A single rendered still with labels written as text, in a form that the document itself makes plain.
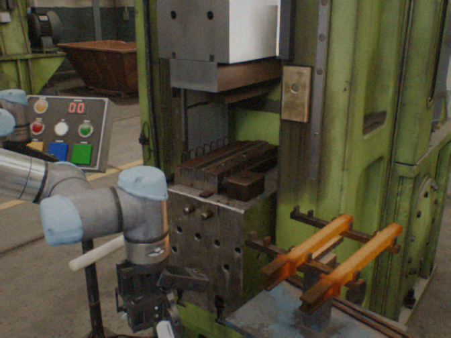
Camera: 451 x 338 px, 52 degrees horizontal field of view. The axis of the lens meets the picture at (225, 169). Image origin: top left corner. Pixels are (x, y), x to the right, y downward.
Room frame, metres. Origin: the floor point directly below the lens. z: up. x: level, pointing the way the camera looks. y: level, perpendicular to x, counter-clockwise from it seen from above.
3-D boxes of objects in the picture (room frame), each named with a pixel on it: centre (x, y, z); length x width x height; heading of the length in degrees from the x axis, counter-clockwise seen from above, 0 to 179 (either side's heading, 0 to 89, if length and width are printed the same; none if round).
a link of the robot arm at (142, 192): (0.69, 0.14, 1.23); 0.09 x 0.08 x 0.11; 118
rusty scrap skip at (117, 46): (8.49, 1.96, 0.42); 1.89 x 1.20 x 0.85; 51
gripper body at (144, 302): (0.69, 0.14, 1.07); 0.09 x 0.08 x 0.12; 126
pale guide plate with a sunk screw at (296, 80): (1.46, -0.22, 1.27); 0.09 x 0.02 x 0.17; 54
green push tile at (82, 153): (1.66, 0.54, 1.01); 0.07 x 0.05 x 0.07; 79
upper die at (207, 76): (1.71, -0.01, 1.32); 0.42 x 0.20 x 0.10; 144
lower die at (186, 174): (1.71, -0.01, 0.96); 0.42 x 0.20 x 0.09; 144
